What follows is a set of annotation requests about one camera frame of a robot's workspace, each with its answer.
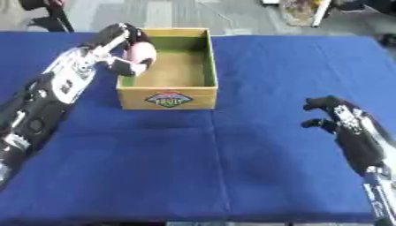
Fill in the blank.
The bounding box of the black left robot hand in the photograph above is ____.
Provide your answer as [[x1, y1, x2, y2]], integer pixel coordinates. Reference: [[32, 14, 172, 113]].
[[81, 22, 156, 77]]

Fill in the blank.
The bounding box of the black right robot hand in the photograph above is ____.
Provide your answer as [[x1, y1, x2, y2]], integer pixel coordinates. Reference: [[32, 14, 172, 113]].
[[300, 94, 396, 177]]

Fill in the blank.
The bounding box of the pink round toy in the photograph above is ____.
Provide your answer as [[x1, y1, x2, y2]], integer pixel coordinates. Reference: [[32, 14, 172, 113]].
[[122, 41, 158, 72]]

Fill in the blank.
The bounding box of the tan cardboard box green inside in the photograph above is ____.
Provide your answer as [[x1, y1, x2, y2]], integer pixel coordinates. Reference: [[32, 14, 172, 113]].
[[116, 27, 220, 110]]

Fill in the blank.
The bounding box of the black tripod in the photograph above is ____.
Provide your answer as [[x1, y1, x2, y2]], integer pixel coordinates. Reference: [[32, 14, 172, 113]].
[[19, 0, 76, 33]]

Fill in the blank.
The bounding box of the white pole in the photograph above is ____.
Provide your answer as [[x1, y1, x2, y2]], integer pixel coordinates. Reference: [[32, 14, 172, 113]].
[[310, 0, 334, 20]]

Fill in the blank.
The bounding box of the tan bag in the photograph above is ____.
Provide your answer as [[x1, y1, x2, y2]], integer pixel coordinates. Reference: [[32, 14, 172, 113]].
[[279, 0, 322, 26]]

